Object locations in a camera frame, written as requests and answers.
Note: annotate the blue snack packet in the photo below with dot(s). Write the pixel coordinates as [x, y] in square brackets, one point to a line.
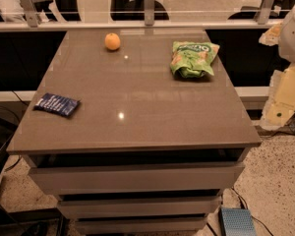
[57, 104]

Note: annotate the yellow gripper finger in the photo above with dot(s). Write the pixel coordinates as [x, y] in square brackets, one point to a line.
[280, 106]

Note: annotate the grey drawer cabinet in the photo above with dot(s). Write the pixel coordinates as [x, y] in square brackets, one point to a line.
[145, 151]

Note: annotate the black office chair left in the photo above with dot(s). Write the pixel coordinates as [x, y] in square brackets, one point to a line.
[67, 8]

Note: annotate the metal glass railing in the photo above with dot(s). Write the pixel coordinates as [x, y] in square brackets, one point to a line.
[206, 14]

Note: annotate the black office chair centre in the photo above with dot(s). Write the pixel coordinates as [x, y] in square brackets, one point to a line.
[127, 10]

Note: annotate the green rice chip bag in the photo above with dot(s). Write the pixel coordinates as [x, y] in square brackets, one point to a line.
[193, 59]

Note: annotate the black office chair right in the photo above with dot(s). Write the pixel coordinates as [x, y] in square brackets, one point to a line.
[277, 9]

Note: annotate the blue box on floor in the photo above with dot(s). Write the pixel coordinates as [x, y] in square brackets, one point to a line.
[236, 222]

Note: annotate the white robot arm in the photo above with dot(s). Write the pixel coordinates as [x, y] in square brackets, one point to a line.
[283, 35]

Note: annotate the orange fruit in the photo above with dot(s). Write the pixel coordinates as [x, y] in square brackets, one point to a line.
[112, 41]

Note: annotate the black office chair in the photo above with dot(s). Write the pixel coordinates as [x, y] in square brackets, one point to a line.
[277, 9]
[127, 10]
[67, 8]

